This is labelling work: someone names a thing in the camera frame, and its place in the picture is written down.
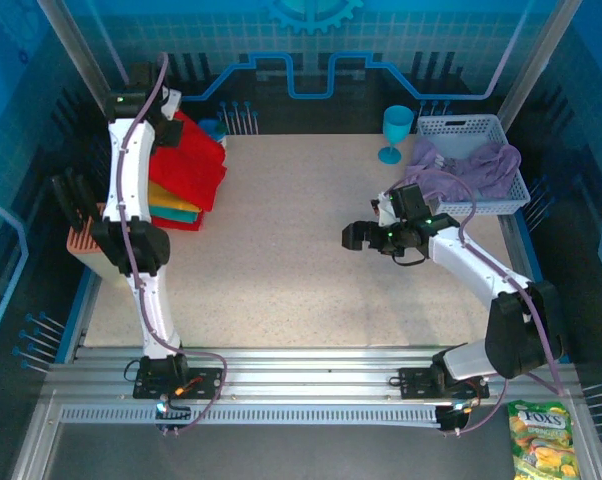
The red t-shirt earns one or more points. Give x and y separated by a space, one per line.
191 227
196 165

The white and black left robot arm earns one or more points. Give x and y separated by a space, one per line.
131 165

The blue and white cup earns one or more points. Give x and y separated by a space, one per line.
211 127

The purple t-shirt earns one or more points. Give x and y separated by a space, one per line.
491 160

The blue plastic goblet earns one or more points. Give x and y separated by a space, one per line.
397 122

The white plastic basket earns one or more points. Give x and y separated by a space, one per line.
456 127

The yellow folded t-shirt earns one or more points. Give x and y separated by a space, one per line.
166 197

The teal folded t-shirt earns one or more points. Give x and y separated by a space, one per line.
181 216

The green candy bag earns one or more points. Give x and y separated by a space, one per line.
541 440

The aluminium frame post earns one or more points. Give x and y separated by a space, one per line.
85 65
538 65

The aluminium rail frame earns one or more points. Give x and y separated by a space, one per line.
306 370

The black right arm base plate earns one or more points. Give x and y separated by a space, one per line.
416 382

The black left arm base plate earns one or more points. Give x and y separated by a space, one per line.
206 382

